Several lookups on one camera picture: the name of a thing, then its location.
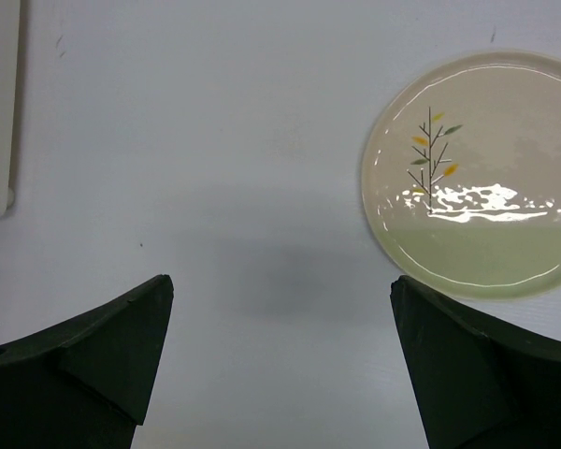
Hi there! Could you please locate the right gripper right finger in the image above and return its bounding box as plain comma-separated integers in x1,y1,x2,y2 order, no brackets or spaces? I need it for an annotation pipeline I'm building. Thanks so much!
390,276,561,448

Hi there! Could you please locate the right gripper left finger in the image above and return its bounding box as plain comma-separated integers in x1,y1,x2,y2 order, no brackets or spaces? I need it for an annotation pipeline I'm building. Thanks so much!
0,275,173,448

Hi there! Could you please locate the beige green leaf plate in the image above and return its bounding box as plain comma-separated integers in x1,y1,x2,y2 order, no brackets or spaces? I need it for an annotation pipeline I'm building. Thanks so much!
361,51,561,299

